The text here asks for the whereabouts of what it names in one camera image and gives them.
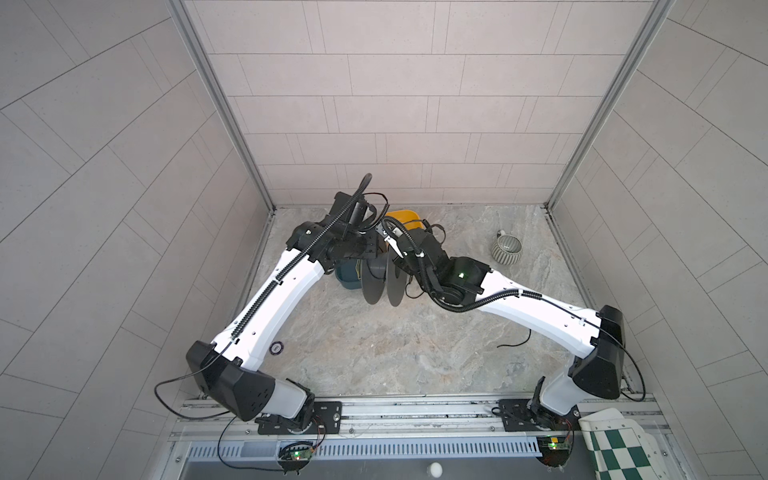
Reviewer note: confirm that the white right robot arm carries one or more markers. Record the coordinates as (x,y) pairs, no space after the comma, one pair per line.
(595,338)

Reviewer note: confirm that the aluminium corner profile right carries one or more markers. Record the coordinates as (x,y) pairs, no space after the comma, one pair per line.
(642,41)

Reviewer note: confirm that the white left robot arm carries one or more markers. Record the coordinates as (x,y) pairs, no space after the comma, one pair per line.
(228,368)

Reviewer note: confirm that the aluminium corner profile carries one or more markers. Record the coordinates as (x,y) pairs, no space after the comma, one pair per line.
(194,45)
(642,41)

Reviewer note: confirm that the striped ceramic mug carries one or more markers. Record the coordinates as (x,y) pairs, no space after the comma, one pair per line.
(506,249)

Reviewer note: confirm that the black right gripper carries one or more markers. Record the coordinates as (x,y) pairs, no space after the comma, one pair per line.
(400,259)

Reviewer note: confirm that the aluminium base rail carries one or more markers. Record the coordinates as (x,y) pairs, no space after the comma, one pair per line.
(427,427)

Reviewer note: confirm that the aluminium corner profile left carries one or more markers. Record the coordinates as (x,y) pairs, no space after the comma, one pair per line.
(194,45)

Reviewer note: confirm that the green white checkered cloth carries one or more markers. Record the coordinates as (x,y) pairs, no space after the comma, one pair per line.
(620,448)

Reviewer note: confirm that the grey perforated cable spool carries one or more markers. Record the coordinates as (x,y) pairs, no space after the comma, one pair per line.
(381,276)

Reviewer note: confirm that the yellow plastic bin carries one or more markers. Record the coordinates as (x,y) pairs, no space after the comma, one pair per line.
(409,218)

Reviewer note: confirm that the small white ball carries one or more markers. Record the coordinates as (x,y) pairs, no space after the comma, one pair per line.
(435,470)

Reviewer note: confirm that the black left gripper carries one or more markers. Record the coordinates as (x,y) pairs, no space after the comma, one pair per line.
(370,246)

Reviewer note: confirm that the teal plastic bin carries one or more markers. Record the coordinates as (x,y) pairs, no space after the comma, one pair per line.
(348,274)

